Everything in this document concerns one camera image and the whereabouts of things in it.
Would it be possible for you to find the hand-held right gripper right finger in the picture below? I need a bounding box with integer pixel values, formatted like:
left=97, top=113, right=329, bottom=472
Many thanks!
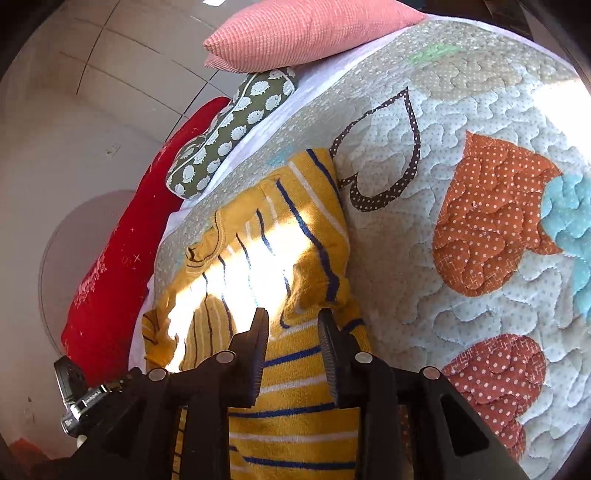
left=317, top=307, right=532, bottom=480

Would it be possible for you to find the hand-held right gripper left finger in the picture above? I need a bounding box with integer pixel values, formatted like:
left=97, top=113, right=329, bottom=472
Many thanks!
left=78, top=307, right=271, bottom=480

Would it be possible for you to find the yellow striped sweater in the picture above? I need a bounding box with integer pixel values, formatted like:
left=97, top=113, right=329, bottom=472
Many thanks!
left=141, top=148, right=375, bottom=480

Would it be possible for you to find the red long pillow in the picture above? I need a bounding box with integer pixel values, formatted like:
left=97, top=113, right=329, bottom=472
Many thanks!
left=61, top=96, right=232, bottom=386

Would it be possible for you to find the green patterned pillow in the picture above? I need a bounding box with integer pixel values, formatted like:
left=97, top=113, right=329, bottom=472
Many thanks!
left=166, top=67, right=298, bottom=200

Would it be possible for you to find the heart patterned quilt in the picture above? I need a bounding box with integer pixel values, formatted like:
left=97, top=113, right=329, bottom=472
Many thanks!
left=152, top=16, right=591, bottom=480

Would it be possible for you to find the white bed sheet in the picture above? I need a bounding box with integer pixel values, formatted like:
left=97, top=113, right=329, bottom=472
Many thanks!
left=128, top=14, right=444, bottom=370

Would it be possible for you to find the pink textured pillow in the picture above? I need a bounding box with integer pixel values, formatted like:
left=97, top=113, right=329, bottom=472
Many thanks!
left=203, top=0, right=428, bottom=75

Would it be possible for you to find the dark wooden furniture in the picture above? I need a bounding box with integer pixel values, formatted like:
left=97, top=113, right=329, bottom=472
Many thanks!
left=422, top=0, right=536, bottom=33

